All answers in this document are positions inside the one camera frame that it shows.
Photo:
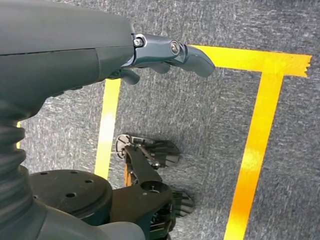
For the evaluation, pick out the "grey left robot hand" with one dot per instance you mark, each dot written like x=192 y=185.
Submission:
x=62 y=49

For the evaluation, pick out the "grey left robot leg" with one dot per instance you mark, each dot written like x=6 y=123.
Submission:
x=75 y=198

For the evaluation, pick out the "yellow floor tape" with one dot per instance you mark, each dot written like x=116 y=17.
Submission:
x=260 y=132

